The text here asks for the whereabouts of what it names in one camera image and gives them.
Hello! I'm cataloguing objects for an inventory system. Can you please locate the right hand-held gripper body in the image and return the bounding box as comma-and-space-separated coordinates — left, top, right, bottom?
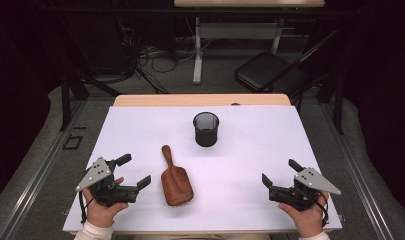
268, 166, 342, 212

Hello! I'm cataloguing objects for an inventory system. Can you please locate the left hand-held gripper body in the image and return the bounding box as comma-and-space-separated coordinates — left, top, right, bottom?
75, 156, 140, 208

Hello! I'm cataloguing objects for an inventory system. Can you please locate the brown wooden scoop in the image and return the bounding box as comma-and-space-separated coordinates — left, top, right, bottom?
160, 144, 195, 207

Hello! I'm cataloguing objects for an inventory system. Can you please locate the black mesh cup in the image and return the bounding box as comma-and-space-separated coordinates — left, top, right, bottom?
192, 111, 221, 148

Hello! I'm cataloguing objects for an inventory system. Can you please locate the person's left hand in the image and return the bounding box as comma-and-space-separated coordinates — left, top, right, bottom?
82, 176, 130, 230

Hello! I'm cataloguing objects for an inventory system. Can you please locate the person's right hand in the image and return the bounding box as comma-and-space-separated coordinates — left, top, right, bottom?
277, 191, 331, 239

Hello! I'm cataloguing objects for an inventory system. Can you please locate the white board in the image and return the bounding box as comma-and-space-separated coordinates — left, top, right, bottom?
62, 105, 344, 234

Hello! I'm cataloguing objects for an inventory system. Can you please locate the black metal stand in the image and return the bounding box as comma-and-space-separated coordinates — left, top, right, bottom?
58, 19, 124, 133

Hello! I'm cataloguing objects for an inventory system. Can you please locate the light wooden table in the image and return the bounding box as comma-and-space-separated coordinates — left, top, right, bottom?
112, 93, 292, 108

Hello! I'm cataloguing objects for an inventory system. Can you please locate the black folding chair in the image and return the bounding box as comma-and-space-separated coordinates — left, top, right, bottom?
234, 29, 345, 103

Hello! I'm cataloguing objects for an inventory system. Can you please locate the white-legged desk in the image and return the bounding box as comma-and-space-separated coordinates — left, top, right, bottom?
173, 0, 326, 85

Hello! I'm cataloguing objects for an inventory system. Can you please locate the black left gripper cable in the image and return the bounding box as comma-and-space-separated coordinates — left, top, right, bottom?
78, 191, 95, 225

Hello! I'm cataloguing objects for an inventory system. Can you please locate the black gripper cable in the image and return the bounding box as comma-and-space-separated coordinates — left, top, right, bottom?
78, 191, 95, 225
314, 191, 330, 228

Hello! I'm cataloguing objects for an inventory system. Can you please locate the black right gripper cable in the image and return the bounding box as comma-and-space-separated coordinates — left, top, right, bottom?
314, 191, 330, 228

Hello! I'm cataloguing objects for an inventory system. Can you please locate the black floor socket frame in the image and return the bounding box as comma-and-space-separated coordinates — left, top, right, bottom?
62, 133, 84, 151

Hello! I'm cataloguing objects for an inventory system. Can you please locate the metal floor rail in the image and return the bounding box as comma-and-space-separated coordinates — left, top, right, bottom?
309, 99, 395, 240
0, 99, 88, 240

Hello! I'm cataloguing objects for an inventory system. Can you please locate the bundle of floor cables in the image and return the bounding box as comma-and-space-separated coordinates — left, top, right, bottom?
118, 16, 179, 95

